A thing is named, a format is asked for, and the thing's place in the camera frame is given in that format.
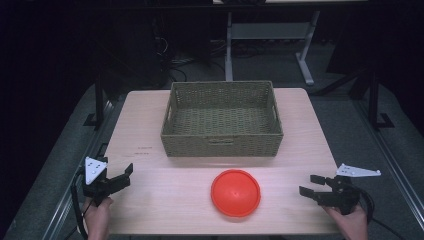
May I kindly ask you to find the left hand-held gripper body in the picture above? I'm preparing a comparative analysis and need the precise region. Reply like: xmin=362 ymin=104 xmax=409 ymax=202
xmin=81 ymin=156 xmax=116 ymax=207

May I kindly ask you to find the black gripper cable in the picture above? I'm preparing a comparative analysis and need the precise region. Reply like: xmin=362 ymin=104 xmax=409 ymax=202
xmin=69 ymin=169 xmax=89 ymax=240
xmin=349 ymin=182 xmax=406 ymax=240

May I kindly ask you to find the person's left hand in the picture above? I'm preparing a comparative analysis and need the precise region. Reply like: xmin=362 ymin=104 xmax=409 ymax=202
xmin=81 ymin=196 xmax=115 ymax=240

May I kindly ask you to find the aluminium floor rail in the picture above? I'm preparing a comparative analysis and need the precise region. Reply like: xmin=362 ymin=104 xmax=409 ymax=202
xmin=41 ymin=99 xmax=116 ymax=240
xmin=353 ymin=99 xmax=424 ymax=231

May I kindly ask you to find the person's right hand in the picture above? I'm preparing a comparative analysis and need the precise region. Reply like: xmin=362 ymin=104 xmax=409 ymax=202
xmin=322 ymin=204 xmax=370 ymax=240

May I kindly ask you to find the black metal stand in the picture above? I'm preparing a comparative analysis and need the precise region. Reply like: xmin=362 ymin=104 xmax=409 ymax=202
xmin=366 ymin=70 xmax=396 ymax=131
xmin=82 ymin=71 xmax=115 ymax=130

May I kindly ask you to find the white metal desk frame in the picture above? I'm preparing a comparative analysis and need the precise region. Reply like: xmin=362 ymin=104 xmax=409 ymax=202
xmin=224 ymin=10 xmax=322 ymax=87

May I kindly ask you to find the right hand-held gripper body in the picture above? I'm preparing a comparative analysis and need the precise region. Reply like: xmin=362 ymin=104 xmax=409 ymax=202
xmin=319 ymin=163 xmax=382 ymax=216

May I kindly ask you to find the olive woven basket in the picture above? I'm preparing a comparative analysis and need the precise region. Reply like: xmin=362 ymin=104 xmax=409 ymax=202
xmin=160 ymin=80 xmax=285 ymax=158

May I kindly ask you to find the orange plastic bowl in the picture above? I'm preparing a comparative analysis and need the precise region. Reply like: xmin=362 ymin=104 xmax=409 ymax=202
xmin=210 ymin=168 xmax=262 ymax=219

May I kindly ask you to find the tangle of floor cables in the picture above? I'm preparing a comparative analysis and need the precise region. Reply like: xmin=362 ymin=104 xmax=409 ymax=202
xmin=151 ymin=18 xmax=231 ymax=83

